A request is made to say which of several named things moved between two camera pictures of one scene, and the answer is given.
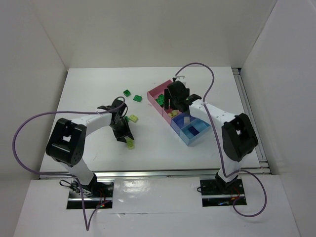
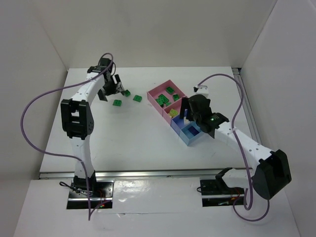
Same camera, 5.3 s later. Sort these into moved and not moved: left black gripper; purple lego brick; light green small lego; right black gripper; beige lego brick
Moved: left black gripper; right black gripper
Not moved: light green small lego; beige lego brick; purple lego brick
